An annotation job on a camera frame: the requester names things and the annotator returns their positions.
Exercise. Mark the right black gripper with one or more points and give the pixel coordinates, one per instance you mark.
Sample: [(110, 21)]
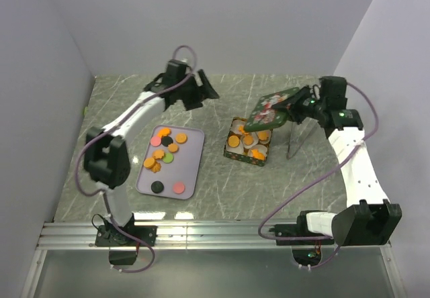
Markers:
[(294, 99)]

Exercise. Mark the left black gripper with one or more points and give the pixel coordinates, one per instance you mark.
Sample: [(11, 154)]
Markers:
[(206, 91)]

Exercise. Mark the gold tin lid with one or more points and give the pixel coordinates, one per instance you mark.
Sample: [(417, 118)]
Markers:
[(263, 117)]

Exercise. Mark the round tan biscuit top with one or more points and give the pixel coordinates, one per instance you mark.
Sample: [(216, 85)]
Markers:
[(181, 138)]

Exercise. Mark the round tan biscuit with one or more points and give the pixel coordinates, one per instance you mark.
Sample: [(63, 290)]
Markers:
[(149, 162), (181, 138), (233, 141)]

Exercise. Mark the orange flower cookie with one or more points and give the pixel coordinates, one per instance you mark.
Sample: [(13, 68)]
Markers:
[(158, 154), (263, 136)]

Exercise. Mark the orange round cookie bottom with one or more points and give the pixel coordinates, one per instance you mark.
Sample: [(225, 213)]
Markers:
[(248, 140)]

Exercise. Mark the orange round cookie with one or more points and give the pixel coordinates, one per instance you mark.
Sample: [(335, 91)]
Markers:
[(173, 148), (248, 140)]

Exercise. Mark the green cookie tin box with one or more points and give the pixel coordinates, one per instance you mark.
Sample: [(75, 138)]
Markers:
[(244, 157)]

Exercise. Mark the black sandwich cookie bottom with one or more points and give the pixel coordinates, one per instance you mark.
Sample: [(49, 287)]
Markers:
[(157, 187)]

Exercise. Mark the black sandwich cookie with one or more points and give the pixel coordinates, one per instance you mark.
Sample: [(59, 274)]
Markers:
[(166, 141), (157, 187)]

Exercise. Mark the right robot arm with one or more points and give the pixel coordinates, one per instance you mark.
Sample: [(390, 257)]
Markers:
[(369, 218)]

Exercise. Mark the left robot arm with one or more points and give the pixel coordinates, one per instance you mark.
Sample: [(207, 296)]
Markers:
[(105, 154)]

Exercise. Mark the white paper cup one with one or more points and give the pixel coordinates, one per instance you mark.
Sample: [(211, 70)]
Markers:
[(235, 124)]

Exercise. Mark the white paper cup two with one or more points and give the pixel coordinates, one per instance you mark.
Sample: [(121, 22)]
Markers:
[(267, 140)]

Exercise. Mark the orange fish cookie top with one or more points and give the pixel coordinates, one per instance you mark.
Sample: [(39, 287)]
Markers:
[(164, 132)]

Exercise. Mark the white paper cup three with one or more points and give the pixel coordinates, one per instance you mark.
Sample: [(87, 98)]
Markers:
[(254, 143)]

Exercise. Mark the black sandwich cookie top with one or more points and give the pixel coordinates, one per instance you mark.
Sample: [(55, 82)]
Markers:
[(166, 141)]

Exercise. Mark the orange round cookie middle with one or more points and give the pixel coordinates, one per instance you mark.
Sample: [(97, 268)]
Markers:
[(173, 148)]

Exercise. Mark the white paper cup five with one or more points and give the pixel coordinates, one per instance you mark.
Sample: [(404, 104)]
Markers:
[(261, 148)]

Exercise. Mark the white paper cup four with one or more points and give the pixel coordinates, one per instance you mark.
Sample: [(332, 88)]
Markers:
[(237, 150)]

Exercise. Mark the pink sandwich cookie top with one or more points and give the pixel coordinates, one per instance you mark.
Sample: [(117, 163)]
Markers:
[(155, 141)]

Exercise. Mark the pink sandwich cookie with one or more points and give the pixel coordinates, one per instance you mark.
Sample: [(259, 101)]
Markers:
[(155, 141), (178, 188)]

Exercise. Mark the green macaron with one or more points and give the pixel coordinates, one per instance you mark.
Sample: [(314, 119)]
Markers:
[(168, 158)]

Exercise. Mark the purple plastic tray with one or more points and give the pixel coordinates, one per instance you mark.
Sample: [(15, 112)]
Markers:
[(184, 167)]

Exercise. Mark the orange swirl cookie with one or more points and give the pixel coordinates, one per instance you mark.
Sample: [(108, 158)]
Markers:
[(156, 167)]

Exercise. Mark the pink sandwich cookie bottom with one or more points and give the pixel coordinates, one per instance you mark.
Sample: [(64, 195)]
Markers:
[(178, 188)]

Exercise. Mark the aluminium rail frame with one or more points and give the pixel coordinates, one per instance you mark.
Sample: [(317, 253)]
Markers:
[(208, 246)]

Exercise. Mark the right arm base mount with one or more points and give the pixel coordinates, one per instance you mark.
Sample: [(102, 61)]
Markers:
[(307, 252)]

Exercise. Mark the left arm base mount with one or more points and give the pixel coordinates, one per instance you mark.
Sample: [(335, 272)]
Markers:
[(123, 251)]

